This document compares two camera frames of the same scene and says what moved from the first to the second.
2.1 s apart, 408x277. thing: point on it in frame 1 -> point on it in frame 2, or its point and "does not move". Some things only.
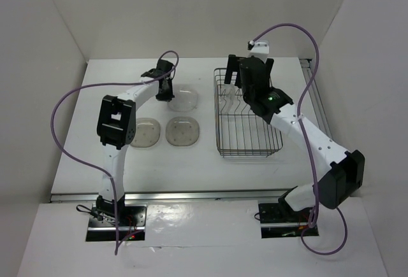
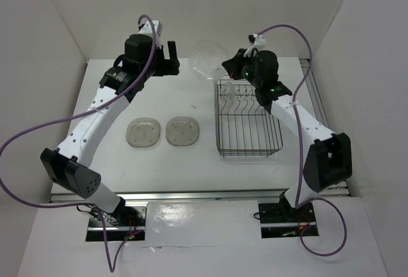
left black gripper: (168, 97) -> (167, 66)
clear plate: (185, 98) -> (209, 58)
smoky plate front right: (182, 131) does not move
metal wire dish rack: (240, 132) does not move
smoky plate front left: (147, 132) does not move
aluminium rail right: (318, 102) does not move
